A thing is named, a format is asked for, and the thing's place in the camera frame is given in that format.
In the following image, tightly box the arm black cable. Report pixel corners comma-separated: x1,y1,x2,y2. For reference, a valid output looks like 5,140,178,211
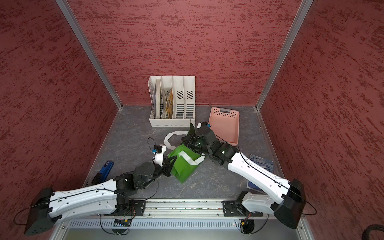
239,134,318,235
12,137,161,226

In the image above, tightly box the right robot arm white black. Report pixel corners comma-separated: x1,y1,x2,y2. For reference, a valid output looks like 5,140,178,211
182,123,307,229

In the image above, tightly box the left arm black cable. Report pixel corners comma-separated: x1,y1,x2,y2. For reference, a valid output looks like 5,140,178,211
12,137,161,226

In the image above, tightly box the pink perforated plastic basket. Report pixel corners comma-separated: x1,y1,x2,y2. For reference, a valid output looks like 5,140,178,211
209,107,240,147

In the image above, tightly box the green insulated delivery bag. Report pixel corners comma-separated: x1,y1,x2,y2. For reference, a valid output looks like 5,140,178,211
164,131,206,183

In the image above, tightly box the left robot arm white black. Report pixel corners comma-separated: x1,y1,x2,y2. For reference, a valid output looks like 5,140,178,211
24,156,177,236

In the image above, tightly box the yellow book in organizer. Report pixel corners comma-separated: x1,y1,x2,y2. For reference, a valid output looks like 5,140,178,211
166,89,174,119

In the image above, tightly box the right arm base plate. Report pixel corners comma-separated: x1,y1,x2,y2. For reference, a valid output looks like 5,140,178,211
222,201,264,218

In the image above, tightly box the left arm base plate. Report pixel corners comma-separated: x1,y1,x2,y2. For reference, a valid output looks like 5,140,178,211
111,200,147,217

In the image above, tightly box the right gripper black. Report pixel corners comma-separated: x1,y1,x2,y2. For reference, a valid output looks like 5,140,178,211
181,132,213,154

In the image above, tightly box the blue paperback book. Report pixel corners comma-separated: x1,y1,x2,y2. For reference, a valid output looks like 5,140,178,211
247,155,274,194

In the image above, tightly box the blue black stapler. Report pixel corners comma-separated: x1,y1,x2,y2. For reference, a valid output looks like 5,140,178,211
91,161,114,185

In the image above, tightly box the aluminium mounting rail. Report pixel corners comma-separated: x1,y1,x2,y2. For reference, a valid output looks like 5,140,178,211
61,198,307,220

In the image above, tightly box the white file organizer rack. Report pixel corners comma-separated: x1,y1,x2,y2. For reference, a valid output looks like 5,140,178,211
148,76,196,128

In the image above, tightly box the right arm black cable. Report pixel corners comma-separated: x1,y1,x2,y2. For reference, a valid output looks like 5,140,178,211
239,134,318,235

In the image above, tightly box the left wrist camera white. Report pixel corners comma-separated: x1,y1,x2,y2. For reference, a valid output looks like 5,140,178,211
152,145,167,167

